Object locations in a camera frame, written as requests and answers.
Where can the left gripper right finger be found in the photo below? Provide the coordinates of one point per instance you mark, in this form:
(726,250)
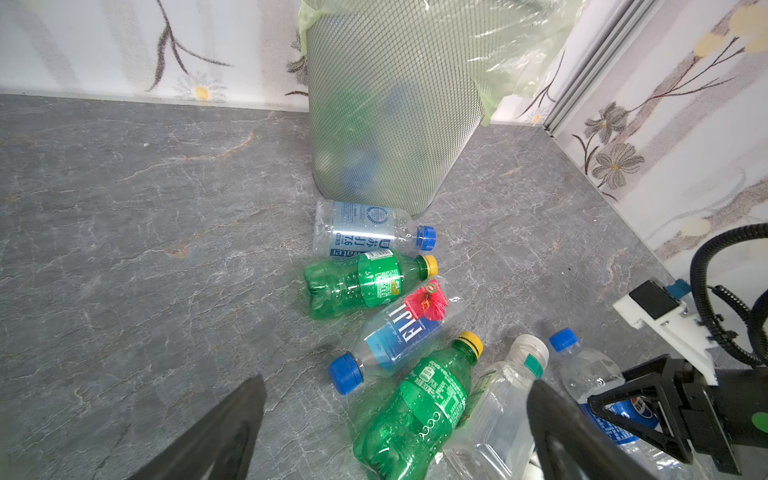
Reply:
(569,446)

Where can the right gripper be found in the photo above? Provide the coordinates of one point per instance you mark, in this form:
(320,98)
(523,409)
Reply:
(666,403)

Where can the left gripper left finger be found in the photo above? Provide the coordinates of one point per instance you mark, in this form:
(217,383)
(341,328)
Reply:
(220,445)

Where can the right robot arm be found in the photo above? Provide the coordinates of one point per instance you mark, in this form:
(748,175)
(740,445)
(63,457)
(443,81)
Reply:
(738,329)

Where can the green-lined mesh trash bin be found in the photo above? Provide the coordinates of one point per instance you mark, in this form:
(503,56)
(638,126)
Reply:
(397,88)

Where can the clear square bottle white cap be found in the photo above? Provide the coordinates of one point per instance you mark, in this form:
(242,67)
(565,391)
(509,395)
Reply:
(493,439)

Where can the green bottle yellow cap lower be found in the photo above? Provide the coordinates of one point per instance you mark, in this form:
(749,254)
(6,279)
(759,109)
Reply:
(400,440)

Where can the green bottle yellow cap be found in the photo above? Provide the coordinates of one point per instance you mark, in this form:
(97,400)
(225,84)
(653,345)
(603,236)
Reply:
(400,440)
(337,287)

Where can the green bottle yellow cap upper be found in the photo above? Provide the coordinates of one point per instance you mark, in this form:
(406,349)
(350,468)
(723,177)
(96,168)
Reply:
(337,287)

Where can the Fiji water bottle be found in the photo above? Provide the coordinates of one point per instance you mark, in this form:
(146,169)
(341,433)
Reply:
(396,334)

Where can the clear bottle light-blue label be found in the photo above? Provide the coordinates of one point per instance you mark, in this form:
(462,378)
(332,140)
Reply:
(345,229)

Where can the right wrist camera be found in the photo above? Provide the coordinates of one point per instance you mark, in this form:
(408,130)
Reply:
(669,311)

